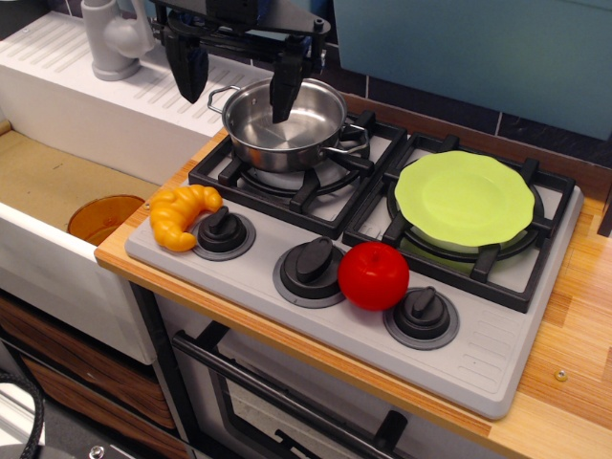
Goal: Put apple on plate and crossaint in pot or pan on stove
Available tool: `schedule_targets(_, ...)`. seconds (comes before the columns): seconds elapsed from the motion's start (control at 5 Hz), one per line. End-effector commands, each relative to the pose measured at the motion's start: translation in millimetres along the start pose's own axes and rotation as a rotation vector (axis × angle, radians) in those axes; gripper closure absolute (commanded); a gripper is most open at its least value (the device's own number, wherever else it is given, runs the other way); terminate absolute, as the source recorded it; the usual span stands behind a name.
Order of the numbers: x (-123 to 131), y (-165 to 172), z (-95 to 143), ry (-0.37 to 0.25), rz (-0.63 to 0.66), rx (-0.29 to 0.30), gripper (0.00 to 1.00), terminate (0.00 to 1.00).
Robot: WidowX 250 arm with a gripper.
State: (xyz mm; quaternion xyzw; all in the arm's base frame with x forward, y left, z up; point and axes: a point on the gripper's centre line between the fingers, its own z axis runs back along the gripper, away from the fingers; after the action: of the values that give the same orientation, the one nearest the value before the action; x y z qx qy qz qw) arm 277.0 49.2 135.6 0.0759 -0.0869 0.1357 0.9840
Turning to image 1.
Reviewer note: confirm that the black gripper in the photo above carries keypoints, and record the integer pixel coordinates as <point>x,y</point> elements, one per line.
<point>278,32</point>

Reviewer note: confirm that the red plastic apple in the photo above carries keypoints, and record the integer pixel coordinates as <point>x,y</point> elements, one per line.
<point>373,276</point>

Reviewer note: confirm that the stainless steel pot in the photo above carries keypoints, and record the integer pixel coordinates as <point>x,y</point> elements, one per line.
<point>317,129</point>

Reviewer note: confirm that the black left stove knob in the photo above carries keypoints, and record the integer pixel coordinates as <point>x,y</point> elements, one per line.
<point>223,235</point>

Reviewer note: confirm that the black stove knob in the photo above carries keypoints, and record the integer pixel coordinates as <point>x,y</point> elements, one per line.
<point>423,320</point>
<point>223,235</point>
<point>307,275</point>

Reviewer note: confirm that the black middle stove knob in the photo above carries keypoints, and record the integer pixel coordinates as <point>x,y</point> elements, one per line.
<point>307,275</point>

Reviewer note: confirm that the light green plate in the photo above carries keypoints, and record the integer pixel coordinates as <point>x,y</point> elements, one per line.
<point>464,199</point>

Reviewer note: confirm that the grey toy stove top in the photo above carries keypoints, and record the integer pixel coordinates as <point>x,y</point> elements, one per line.
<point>479,370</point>

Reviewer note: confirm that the black right stove knob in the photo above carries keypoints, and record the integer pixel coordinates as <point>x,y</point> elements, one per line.
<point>423,320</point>

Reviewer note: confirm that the grey toy faucet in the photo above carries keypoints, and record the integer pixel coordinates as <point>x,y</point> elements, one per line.
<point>116,43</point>

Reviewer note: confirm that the yellow plastic croissant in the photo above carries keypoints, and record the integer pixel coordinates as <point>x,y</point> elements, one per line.
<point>172,212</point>

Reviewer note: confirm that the black left burner grate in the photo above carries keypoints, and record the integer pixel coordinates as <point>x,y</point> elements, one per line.
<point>322,199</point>

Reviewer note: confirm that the black burner grate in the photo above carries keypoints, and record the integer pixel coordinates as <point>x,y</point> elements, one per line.
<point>507,274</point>
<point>322,199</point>

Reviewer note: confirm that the white toy sink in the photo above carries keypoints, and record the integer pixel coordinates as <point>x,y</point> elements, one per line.
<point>68,138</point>

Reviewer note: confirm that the orange sink drain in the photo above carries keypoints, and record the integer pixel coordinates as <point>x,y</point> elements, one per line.
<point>96,220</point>

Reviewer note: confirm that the black right burner grate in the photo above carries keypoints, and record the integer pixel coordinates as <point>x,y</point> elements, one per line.
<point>507,274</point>

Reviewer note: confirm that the wooden drawer fronts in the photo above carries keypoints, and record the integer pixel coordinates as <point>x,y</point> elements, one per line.
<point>92,379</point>

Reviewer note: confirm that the toy oven door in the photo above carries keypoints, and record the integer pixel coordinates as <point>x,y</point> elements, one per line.
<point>257,429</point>

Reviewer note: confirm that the black oven door handle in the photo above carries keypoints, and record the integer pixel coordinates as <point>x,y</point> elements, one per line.
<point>382,445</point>

